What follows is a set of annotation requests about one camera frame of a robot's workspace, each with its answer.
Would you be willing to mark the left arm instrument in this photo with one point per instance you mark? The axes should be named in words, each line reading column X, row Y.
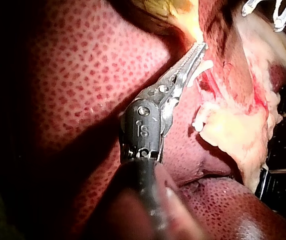
column 145, row 125

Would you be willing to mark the left arm instrument jaw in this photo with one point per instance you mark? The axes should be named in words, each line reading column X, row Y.
column 189, row 68
column 180, row 62

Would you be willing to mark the gallbladder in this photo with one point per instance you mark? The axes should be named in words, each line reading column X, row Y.
column 159, row 8

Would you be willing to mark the dark left arm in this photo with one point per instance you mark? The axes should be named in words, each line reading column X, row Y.
column 144, row 185

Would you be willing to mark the pale fatty tissue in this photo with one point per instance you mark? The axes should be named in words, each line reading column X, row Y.
column 232, row 130

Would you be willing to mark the dark red liver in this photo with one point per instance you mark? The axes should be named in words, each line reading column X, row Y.
column 83, row 75

